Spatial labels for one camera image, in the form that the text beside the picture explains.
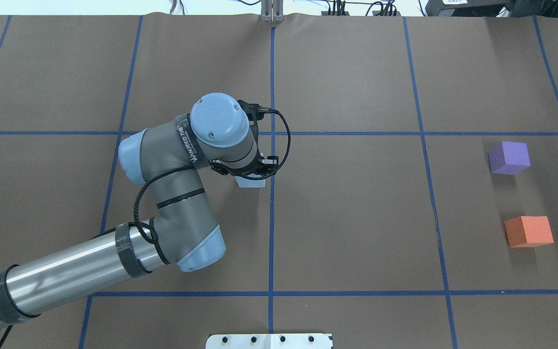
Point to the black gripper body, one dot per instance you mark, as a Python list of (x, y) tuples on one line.
[(220, 169)]

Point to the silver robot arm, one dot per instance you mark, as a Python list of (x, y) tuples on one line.
[(171, 221)]

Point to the purple foam block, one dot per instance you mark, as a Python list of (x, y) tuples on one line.
[(509, 158)]

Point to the light blue foam block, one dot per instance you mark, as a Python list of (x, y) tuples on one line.
[(251, 182)]

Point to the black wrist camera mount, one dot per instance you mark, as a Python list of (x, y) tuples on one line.
[(255, 113)]

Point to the aluminium frame post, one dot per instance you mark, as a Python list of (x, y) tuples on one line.
[(272, 11)]

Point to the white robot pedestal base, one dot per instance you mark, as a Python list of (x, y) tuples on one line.
[(270, 341)]

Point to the orange foam block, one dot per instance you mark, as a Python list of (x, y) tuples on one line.
[(528, 231)]

